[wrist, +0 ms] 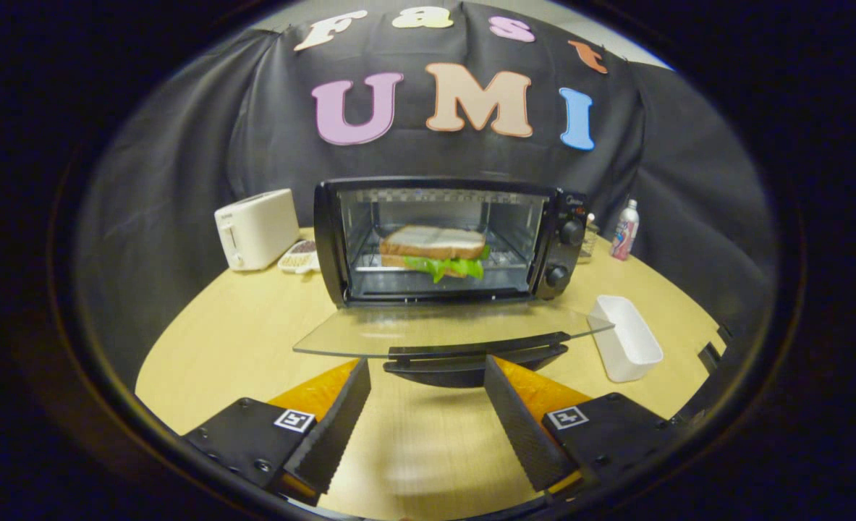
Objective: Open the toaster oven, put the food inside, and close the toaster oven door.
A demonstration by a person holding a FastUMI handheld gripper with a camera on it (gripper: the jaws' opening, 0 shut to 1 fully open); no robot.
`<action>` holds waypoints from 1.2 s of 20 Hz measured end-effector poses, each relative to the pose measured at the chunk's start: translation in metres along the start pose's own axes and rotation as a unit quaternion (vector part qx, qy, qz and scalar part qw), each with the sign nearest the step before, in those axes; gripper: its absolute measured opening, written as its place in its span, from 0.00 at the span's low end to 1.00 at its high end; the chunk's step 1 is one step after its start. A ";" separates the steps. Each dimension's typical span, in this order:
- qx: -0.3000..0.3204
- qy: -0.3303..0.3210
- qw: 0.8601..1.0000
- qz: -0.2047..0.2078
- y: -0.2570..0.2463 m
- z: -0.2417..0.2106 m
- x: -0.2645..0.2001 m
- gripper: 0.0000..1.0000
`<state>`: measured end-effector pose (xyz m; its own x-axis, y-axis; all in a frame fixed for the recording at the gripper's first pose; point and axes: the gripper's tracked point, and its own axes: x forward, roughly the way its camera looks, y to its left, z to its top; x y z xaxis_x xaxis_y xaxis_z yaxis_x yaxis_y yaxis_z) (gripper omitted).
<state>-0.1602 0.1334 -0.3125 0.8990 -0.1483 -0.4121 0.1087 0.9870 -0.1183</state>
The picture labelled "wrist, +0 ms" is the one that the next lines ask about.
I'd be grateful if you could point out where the white rectangular plastic tray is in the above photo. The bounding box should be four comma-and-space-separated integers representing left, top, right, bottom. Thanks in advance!
587, 295, 665, 384

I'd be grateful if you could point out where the lettuce sandwich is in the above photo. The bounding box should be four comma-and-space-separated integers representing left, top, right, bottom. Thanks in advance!
378, 225, 492, 284

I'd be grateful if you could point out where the white bread toaster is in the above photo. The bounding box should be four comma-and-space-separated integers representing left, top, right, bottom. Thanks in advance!
214, 189, 302, 272

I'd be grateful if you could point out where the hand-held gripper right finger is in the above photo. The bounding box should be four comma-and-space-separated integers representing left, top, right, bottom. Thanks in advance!
484, 355, 679, 504

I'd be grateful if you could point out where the black backdrop cloth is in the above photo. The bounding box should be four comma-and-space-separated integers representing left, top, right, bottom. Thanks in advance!
73, 0, 779, 391

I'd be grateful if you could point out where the black angular frame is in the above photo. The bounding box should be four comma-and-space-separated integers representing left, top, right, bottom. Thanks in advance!
670, 324, 737, 429

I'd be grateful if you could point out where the clear glass jar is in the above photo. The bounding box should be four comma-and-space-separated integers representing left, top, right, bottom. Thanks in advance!
580, 212, 601, 260

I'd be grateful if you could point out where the white spray bottle pink label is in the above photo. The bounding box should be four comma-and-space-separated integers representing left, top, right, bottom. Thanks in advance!
610, 199, 641, 262

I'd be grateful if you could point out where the small white patterned dish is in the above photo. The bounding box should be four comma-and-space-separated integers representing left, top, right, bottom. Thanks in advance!
277, 240, 322, 276

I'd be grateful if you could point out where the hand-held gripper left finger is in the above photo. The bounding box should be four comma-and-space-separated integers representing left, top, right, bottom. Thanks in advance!
182, 358, 372, 507

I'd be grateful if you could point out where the black toaster oven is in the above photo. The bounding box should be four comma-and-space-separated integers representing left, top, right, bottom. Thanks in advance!
292, 177, 615, 390

